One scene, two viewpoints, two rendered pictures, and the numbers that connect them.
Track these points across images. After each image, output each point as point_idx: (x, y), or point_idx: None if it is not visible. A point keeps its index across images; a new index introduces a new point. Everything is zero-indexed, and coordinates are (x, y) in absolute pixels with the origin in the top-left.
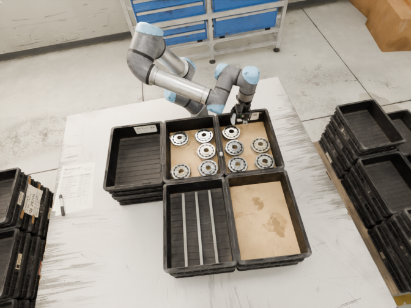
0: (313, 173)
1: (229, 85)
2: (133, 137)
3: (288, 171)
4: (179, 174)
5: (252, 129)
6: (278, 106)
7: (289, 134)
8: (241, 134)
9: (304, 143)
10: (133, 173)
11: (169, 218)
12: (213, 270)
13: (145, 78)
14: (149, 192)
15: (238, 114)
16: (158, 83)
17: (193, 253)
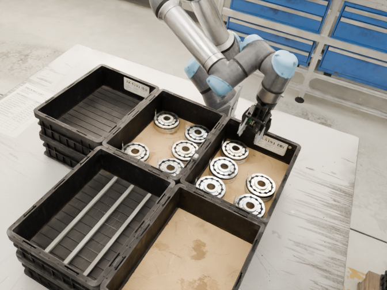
0: (318, 279)
1: (249, 64)
2: (117, 91)
3: (283, 253)
4: (130, 153)
5: (266, 165)
6: (332, 170)
7: (321, 210)
8: (247, 162)
9: (335, 235)
10: (82, 124)
11: (75, 190)
12: (68, 286)
13: (157, 6)
14: (81, 153)
15: (246, 115)
16: (167, 19)
17: (64, 249)
